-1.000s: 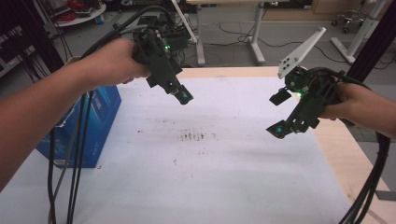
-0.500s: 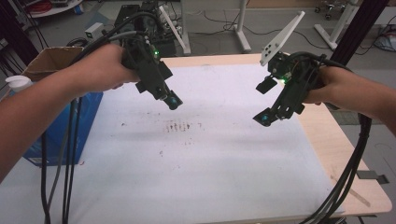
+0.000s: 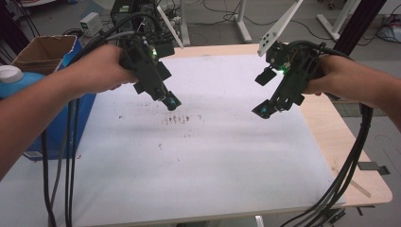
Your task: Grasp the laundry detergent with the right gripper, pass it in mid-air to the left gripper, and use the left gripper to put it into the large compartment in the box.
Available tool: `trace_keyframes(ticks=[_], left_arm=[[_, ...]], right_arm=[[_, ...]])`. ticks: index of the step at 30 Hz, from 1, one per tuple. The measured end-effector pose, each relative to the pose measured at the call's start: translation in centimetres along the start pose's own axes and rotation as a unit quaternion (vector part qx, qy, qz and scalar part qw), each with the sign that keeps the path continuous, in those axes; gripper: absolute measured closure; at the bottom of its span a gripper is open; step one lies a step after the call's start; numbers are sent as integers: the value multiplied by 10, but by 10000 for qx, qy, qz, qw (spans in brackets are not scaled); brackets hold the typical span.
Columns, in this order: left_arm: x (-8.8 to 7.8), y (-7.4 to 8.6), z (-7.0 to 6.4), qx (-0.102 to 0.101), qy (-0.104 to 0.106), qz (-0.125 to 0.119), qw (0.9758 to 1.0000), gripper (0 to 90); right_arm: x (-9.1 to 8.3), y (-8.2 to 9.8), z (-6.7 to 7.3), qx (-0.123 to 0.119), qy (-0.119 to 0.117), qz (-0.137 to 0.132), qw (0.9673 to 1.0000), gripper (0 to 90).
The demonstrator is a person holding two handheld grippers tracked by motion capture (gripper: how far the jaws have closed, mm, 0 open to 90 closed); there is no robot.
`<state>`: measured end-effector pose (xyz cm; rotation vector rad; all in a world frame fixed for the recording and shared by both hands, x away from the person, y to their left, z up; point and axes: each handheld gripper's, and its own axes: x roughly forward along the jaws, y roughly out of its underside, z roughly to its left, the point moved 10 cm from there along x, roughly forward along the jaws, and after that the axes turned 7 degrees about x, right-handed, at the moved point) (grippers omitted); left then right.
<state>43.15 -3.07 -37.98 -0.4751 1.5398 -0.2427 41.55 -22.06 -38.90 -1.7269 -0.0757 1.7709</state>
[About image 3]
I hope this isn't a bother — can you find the small white box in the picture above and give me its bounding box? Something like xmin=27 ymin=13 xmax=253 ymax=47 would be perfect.
xmin=78 ymin=11 xmax=104 ymax=36

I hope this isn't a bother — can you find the white table mat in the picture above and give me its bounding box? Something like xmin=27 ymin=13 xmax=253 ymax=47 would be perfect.
xmin=0 ymin=53 xmax=346 ymax=227

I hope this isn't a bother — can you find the black computer tower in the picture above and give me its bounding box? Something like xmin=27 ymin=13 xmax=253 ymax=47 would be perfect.
xmin=110 ymin=0 xmax=159 ymax=32

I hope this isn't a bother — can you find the black cable bundle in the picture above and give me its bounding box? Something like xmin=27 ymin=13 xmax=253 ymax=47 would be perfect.
xmin=41 ymin=12 xmax=159 ymax=227
xmin=278 ymin=40 xmax=375 ymax=227

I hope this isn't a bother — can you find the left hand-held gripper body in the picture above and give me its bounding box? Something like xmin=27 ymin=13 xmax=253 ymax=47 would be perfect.
xmin=117 ymin=5 xmax=184 ymax=102

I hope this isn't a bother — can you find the person's left hand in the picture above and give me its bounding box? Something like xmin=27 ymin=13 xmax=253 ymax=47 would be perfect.
xmin=69 ymin=44 xmax=140 ymax=96

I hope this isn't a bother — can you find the blue detergent bottle white cap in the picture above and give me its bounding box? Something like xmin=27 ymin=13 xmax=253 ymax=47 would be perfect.
xmin=0 ymin=64 xmax=45 ymax=100

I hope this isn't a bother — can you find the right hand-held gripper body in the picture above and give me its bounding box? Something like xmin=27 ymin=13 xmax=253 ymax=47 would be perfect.
xmin=253 ymin=0 xmax=327 ymax=112

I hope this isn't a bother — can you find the black aluminium post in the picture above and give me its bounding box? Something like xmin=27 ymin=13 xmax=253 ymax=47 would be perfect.
xmin=333 ymin=0 xmax=388 ymax=57

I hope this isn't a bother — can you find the round white table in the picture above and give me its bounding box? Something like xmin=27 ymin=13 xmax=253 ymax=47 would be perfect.
xmin=18 ymin=0 xmax=49 ymax=8

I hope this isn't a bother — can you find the white desk leg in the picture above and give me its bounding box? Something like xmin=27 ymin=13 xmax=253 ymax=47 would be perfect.
xmin=179 ymin=0 xmax=191 ymax=47

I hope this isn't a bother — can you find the person's right hand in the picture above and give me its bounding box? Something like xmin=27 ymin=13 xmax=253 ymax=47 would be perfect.
xmin=302 ymin=55 xmax=358 ymax=97

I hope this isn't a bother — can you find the white stand leg with foot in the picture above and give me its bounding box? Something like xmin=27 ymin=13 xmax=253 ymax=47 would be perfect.
xmin=234 ymin=0 xmax=253 ymax=44

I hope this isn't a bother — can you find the blue cardboard box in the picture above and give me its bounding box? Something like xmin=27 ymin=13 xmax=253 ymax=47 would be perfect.
xmin=0 ymin=34 xmax=97 ymax=163

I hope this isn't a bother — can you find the coiled black floor cable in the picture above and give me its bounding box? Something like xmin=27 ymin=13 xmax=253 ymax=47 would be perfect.
xmin=61 ymin=27 xmax=83 ymax=38

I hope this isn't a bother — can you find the white frame leg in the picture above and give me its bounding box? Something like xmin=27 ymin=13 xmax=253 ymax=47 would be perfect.
xmin=316 ymin=0 xmax=361 ymax=43

